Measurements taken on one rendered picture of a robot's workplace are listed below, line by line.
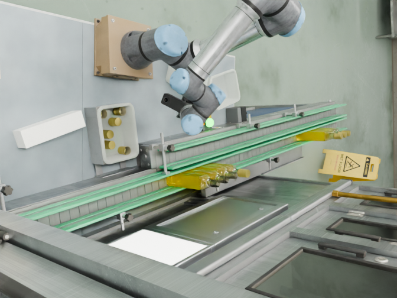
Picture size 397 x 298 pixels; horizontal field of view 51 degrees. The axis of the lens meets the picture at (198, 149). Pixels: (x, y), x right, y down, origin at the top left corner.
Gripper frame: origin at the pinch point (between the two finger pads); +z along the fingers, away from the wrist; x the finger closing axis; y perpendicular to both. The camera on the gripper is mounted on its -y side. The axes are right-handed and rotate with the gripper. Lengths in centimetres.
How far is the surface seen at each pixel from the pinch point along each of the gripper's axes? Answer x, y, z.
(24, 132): -16, -51, -39
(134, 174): -29.2, -11.5, -22.7
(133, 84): -1.3, -20.8, 4.2
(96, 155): -25.9, -27.6, -21.9
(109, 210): -38, -18, -39
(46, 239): 10, -28, -128
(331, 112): -4, 120, 100
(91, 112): -10.7, -33.6, -18.2
